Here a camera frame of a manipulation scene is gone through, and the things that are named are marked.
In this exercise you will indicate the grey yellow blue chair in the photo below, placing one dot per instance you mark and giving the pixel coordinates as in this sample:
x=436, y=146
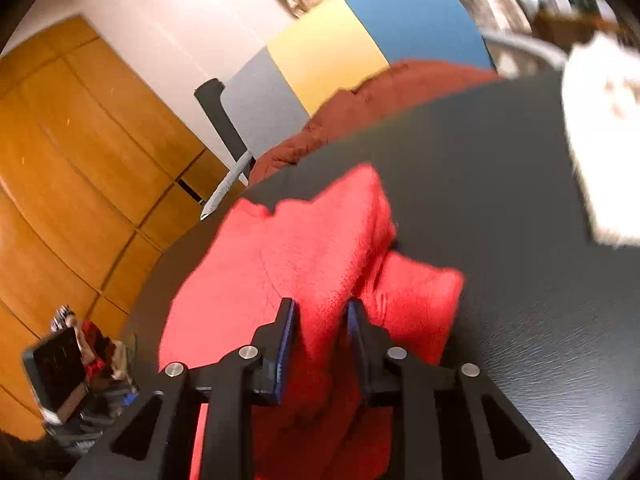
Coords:
x=325, y=55

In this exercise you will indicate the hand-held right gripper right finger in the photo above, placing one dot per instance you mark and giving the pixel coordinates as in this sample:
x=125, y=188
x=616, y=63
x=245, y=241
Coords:
x=360, y=355

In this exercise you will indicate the red knit sweater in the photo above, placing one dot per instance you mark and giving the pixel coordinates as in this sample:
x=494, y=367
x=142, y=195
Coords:
x=310, y=240

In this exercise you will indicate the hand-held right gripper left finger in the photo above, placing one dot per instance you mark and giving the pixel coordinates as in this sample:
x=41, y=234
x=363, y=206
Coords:
x=285, y=355

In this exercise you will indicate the white knit sweater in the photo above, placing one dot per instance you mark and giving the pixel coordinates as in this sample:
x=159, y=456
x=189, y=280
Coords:
x=605, y=160

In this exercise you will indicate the rust brown quilted jacket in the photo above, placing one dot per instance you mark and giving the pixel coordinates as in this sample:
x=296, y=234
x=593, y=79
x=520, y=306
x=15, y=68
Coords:
x=380, y=95

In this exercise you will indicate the dark wooden desk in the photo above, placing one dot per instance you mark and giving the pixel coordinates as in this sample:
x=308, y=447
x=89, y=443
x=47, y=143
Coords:
x=565, y=22

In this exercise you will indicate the yellow wooden cabinet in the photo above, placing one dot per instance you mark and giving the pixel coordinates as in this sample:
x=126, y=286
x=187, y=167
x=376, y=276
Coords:
x=75, y=160

